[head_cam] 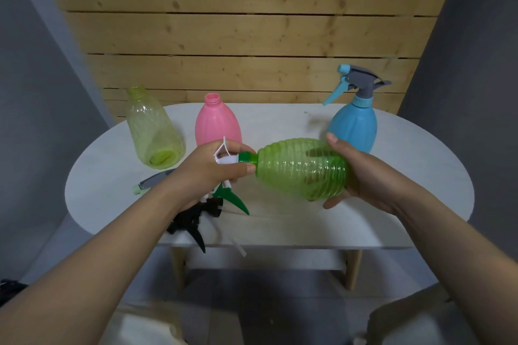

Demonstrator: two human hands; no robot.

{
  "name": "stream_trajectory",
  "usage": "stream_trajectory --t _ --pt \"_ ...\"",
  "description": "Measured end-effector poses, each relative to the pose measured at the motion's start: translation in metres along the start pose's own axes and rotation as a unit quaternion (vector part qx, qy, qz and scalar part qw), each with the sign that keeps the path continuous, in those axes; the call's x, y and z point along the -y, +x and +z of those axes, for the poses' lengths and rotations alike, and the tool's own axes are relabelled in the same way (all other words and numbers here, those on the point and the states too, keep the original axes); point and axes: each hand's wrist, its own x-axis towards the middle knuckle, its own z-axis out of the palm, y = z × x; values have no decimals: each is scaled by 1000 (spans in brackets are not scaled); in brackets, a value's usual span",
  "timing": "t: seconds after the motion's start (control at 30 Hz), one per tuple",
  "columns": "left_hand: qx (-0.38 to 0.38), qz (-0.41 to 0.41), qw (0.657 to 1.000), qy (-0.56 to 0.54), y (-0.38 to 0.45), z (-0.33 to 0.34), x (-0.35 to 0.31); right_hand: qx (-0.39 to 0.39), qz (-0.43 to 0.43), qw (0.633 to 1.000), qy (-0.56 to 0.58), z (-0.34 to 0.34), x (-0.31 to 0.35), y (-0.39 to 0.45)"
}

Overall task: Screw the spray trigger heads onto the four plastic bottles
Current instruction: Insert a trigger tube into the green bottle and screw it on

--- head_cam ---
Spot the grey light-green spray head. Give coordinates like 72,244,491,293
132,168,177,195

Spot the yellow-green transparent bottle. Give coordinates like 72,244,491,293
126,85,186,170

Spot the pink plastic bottle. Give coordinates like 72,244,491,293
195,93,243,148

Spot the white green spray head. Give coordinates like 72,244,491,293
211,136,258,216

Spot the black spray head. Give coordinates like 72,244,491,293
167,197,224,255

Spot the person's left forearm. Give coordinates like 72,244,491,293
0,179,203,345

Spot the grey blue spray head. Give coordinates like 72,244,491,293
322,64,393,108

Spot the wooden table leg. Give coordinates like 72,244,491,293
169,247,188,294
343,249,363,292

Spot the green ribbed transparent bottle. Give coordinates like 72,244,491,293
255,138,352,202

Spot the person's right forearm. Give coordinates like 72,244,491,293
388,189,518,345

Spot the black object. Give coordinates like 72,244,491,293
0,278,27,306

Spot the person's left hand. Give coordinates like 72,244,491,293
175,139,257,212

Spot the person's right hand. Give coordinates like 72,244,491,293
322,132,418,217

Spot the blue plastic bottle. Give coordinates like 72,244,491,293
326,103,378,154

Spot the white dip tube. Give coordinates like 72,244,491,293
230,237,248,257

